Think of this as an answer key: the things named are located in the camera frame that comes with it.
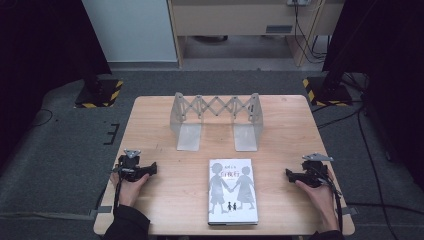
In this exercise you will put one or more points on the black yellow-striped stand base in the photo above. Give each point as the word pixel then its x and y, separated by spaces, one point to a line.
pixel 328 91
pixel 100 95

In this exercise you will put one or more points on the grey tape strip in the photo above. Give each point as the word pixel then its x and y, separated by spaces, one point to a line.
pixel 350 210
pixel 101 210

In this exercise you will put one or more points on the black curtain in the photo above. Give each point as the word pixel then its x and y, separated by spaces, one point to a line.
pixel 40 50
pixel 386 50

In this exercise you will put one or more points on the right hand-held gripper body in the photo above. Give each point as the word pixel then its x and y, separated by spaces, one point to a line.
pixel 313 171

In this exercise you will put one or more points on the white board panel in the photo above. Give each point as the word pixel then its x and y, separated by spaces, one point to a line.
pixel 130 30

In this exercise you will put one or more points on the light wooden cabinet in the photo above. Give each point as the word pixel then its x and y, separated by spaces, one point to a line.
pixel 233 16

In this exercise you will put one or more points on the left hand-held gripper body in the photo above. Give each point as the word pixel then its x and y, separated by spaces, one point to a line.
pixel 130 168

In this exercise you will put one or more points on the white power strip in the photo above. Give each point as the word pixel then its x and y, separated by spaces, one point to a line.
pixel 298 2

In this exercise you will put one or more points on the white hardcover book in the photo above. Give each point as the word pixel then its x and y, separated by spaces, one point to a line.
pixel 232 191

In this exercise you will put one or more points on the person's left hand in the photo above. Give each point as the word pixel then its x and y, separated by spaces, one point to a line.
pixel 130 191

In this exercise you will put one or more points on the person's right hand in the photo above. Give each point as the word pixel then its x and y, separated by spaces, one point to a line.
pixel 318 205

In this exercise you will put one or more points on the expandable metal book stand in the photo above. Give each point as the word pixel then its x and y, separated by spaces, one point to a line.
pixel 186 115

